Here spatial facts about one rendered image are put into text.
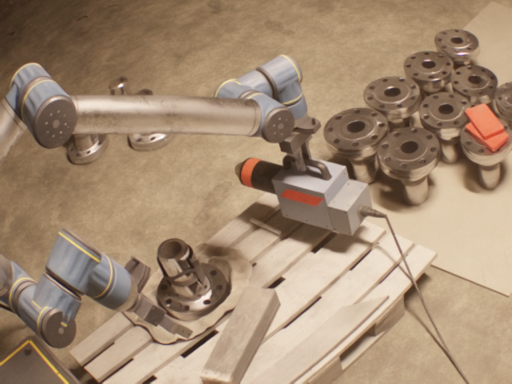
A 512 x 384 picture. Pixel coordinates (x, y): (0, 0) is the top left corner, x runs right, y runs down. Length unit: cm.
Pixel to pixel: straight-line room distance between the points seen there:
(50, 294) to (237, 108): 99
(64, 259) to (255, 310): 121
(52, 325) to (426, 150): 189
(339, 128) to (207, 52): 148
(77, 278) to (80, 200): 228
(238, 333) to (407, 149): 101
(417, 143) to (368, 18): 157
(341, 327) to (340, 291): 20
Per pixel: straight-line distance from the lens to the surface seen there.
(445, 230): 297
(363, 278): 268
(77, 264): 147
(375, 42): 418
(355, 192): 269
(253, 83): 242
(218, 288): 276
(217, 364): 244
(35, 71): 211
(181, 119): 211
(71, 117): 192
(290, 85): 248
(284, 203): 279
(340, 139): 309
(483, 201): 307
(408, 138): 303
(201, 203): 341
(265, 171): 282
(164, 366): 264
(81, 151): 399
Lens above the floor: 209
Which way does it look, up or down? 37 degrees down
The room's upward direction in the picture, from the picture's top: 17 degrees counter-clockwise
